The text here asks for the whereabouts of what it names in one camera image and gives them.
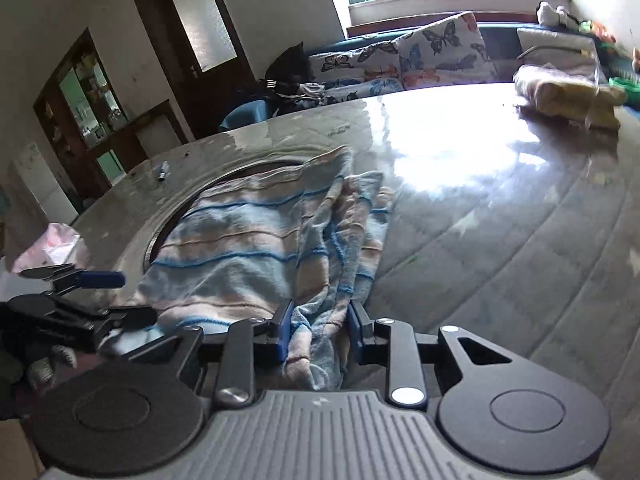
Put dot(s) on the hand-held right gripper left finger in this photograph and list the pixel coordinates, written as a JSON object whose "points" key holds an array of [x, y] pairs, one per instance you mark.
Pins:
{"points": [[283, 332]]}

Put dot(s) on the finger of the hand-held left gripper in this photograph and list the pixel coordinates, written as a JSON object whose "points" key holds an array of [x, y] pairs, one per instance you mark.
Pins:
{"points": [[132, 318], [100, 279]]}

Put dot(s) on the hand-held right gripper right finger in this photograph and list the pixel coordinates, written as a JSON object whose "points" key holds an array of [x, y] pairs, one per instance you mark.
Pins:
{"points": [[356, 332]]}

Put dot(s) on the striped blue pink sweater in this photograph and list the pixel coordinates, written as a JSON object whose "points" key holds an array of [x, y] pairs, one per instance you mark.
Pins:
{"points": [[240, 240]]}

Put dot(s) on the person's left hand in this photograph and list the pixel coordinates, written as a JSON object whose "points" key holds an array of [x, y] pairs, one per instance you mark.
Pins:
{"points": [[50, 365]]}

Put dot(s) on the white pink plastic bag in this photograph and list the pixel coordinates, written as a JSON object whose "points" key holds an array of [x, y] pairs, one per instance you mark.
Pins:
{"points": [[50, 247]]}

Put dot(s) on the white refrigerator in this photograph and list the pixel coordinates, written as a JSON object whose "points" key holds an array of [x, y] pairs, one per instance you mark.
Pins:
{"points": [[42, 185]]}

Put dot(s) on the black marker pen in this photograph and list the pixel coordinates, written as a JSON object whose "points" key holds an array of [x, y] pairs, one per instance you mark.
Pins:
{"points": [[161, 172]]}

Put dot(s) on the dark wooden display cabinet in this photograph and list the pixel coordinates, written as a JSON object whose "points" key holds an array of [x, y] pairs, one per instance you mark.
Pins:
{"points": [[100, 125]]}

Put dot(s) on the grey quilted star table cover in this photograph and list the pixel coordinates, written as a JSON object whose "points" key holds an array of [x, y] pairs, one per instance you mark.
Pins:
{"points": [[500, 260]]}

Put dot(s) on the round black induction cooktop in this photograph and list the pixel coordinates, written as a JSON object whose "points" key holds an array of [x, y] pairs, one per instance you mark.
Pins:
{"points": [[240, 172]]}

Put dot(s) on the dark wooden glass door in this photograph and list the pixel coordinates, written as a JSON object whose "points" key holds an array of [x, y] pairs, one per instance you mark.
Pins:
{"points": [[165, 50]]}

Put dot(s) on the flat butterfly print cushion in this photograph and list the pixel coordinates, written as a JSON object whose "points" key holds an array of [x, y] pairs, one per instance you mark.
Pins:
{"points": [[360, 91]]}

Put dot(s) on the large butterfly print pillow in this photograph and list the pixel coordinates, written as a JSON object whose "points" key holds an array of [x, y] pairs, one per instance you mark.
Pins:
{"points": [[445, 50]]}

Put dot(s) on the white grey pillow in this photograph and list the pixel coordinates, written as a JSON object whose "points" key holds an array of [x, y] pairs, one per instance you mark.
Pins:
{"points": [[555, 50]]}

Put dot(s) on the green plastic basin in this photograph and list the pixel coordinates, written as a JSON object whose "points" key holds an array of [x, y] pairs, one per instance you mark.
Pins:
{"points": [[625, 84]]}

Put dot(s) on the panda plush toy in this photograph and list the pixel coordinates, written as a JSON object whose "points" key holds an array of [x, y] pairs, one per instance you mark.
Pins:
{"points": [[552, 14]]}

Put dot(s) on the pink green plush toy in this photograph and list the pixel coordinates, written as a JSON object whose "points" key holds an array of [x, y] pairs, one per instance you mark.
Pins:
{"points": [[597, 30]]}

